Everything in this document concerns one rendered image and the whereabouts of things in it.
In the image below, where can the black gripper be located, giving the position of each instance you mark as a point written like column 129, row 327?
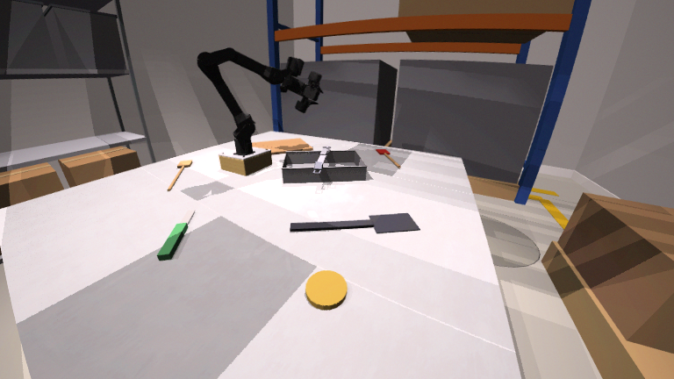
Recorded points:
column 305, row 102

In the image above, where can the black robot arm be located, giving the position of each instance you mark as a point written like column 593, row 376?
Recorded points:
column 208, row 63

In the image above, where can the red spatula with wooden handle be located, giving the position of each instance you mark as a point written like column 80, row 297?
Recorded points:
column 385, row 152

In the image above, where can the black spatula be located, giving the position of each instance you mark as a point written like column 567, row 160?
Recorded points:
column 382, row 223

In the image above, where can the yellow round disc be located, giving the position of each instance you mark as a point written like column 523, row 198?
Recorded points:
column 326, row 290

